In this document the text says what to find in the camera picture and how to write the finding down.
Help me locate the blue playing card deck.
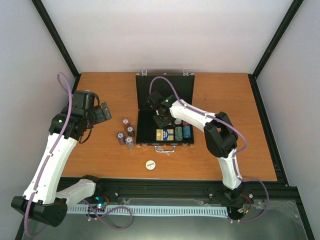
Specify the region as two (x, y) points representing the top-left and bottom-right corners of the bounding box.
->
(162, 129), (175, 141)

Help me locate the white poker chip stack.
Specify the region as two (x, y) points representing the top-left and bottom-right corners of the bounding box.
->
(174, 119), (182, 125)

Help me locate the green poker chip stack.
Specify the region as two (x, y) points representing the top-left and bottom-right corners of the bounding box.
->
(174, 126), (183, 142)

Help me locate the red poker chip stack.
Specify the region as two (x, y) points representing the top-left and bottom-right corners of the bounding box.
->
(182, 121), (190, 126)

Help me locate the blue poker chip stack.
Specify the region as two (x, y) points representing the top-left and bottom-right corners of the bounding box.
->
(182, 125), (192, 139)

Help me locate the red playing card deck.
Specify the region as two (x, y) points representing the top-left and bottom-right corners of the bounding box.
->
(156, 129), (164, 141)

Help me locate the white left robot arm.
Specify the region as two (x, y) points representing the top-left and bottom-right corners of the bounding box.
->
(11, 91), (111, 227)

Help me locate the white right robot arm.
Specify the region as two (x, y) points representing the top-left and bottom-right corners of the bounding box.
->
(147, 91), (243, 203)

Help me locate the black poker set case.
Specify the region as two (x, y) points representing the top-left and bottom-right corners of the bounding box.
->
(135, 69), (195, 146)

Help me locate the brown poker chip stack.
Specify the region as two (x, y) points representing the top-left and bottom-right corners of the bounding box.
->
(122, 118), (130, 129)

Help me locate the purple poker chip stack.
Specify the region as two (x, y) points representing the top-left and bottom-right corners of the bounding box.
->
(116, 132), (126, 146)

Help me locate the dark brown chip stack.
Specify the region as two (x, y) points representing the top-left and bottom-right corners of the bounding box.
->
(126, 125), (136, 138)

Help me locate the clear wrapped chip stack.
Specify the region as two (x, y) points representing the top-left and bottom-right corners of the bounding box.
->
(125, 136), (135, 150)

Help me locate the white dealer button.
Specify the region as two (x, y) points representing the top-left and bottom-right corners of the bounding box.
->
(145, 160), (156, 171)

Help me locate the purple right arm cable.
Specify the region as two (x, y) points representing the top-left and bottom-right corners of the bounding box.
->
(149, 76), (270, 224)

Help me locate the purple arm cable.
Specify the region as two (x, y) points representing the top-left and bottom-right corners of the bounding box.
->
(149, 76), (270, 224)
(24, 72), (133, 238)

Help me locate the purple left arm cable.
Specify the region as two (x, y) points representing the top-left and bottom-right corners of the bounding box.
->
(24, 72), (133, 238)

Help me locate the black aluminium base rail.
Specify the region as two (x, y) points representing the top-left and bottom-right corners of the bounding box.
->
(32, 177), (301, 207)

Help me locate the light blue cable duct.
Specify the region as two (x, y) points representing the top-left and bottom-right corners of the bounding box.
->
(66, 202), (229, 218)

